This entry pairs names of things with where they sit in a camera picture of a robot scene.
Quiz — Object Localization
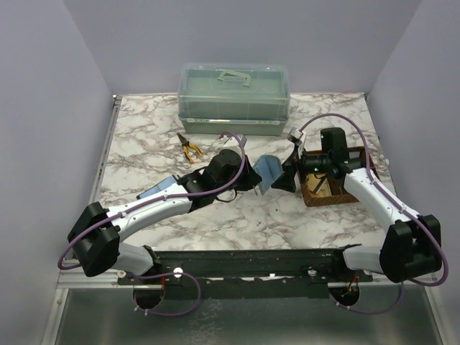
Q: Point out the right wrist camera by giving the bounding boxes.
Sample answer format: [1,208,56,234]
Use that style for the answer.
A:
[287,127,303,147]

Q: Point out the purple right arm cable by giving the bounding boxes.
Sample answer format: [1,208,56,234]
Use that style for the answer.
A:
[298,114,452,314]

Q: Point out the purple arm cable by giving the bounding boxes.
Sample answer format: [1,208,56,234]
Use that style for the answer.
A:
[57,132,249,318]
[298,114,452,314]

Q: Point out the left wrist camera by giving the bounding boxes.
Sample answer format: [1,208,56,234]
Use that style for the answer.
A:
[219,134,247,150]

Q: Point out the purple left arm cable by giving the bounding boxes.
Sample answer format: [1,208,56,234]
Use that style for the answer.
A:
[57,132,249,318]

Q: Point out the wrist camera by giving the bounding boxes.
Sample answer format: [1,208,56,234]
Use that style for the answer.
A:
[287,127,303,147]
[219,134,247,150]

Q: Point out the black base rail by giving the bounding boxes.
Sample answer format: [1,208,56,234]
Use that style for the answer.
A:
[118,249,372,300]

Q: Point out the brown woven basket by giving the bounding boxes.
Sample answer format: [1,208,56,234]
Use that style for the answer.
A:
[300,147,366,207]

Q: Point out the aluminium frame rail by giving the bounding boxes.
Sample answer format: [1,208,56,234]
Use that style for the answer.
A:
[57,95,123,277]

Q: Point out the light green card holder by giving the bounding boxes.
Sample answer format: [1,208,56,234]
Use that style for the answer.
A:
[253,155,283,195]

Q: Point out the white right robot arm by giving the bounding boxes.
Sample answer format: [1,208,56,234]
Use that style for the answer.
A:
[271,127,442,282]

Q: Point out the green clear-lid storage box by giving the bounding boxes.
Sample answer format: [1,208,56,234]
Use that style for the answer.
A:
[178,63,290,136]

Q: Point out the yellow handled pliers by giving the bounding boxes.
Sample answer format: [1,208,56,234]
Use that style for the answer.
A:
[176,132,203,164]

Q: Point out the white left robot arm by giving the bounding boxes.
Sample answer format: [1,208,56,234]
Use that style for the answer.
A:
[68,149,262,277]

